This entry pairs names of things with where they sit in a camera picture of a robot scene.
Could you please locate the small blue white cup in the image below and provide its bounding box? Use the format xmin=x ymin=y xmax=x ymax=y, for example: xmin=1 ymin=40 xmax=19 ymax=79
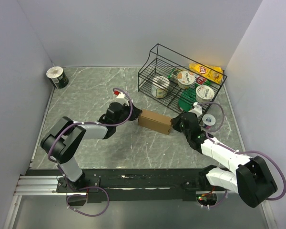
xmin=202 ymin=114 xmax=216 ymax=129

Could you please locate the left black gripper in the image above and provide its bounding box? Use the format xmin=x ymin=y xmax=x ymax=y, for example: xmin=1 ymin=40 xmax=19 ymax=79
xmin=115 ymin=102 xmax=143 ymax=127

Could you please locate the black chip can white lid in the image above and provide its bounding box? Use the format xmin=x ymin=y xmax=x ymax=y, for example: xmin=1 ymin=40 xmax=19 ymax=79
xmin=46 ymin=66 xmax=69 ymax=89

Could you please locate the black wire basket rack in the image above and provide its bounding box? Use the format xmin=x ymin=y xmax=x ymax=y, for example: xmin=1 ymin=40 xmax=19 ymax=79
xmin=137 ymin=43 xmax=227 ymax=114

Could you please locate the yogurt cup upper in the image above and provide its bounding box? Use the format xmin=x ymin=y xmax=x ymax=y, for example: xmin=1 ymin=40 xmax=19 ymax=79
xmin=177 ymin=71 xmax=195 ymax=89

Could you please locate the yogurt cup lower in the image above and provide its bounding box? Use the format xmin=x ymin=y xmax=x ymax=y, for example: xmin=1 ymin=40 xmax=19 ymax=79
xmin=195 ymin=85 xmax=215 ymax=103

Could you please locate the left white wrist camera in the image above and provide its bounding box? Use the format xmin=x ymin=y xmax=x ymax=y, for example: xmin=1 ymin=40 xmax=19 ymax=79
xmin=113 ymin=90 xmax=127 ymax=99

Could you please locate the aluminium rail frame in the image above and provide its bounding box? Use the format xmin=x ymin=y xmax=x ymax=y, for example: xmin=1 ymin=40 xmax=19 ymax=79
xmin=2 ymin=172 xmax=277 ymax=229

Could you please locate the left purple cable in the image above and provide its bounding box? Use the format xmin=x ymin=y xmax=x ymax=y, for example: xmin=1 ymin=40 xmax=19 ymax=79
xmin=47 ymin=87 xmax=134 ymax=217

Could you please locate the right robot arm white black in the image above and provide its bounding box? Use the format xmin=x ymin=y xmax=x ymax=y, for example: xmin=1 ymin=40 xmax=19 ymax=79
xmin=171 ymin=112 xmax=277 ymax=208

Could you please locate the brown cardboard box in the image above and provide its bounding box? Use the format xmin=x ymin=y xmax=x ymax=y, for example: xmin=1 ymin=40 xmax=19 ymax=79
xmin=138 ymin=109 xmax=172 ymax=135

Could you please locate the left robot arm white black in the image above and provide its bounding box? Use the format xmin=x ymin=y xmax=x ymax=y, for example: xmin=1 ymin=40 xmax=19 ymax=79
xmin=40 ymin=102 xmax=143 ymax=192

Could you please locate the yellow chips bag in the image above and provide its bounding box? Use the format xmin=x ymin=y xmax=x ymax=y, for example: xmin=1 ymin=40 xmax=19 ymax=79
xmin=189 ymin=63 xmax=224 ymax=84

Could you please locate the wrapped toilet paper roll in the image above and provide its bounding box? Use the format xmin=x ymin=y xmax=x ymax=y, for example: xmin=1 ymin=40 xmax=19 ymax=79
xmin=151 ymin=76 xmax=170 ymax=99

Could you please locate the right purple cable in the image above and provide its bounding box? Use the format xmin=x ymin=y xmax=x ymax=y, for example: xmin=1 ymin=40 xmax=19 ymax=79
xmin=197 ymin=102 xmax=286 ymax=209

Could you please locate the purple cable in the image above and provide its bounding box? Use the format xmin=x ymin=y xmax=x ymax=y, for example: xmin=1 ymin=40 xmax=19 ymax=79
xmin=197 ymin=102 xmax=286 ymax=209
xmin=47 ymin=87 xmax=134 ymax=217

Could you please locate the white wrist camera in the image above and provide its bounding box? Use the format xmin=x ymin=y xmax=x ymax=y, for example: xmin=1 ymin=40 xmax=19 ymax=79
xmin=113 ymin=90 xmax=127 ymax=99
xmin=189 ymin=102 xmax=203 ymax=117

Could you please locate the yogurt cup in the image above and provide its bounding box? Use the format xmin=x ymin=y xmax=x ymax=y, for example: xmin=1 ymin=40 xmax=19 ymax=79
xmin=195 ymin=85 xmax=215 ymax=103
xmin=177 ymin=71 xmax=195 ymax=89

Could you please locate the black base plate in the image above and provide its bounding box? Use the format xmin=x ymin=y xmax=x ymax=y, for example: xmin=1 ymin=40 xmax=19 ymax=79
xmin=26 ymin=167 xmax=255 ymax=206

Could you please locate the green snack package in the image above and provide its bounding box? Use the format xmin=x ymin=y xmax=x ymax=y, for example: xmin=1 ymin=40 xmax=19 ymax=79
xmin=178 ymin=88 xmax=197 ymax=112

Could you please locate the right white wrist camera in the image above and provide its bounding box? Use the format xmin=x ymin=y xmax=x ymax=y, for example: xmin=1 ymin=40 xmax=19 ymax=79
xmin=189 ymin=102 xmax=203 ymax=117

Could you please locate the red green snack packet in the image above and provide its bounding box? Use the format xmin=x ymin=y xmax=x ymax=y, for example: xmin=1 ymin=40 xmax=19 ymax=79
xmin=167 ymin=68 xmax=210 ymax=85

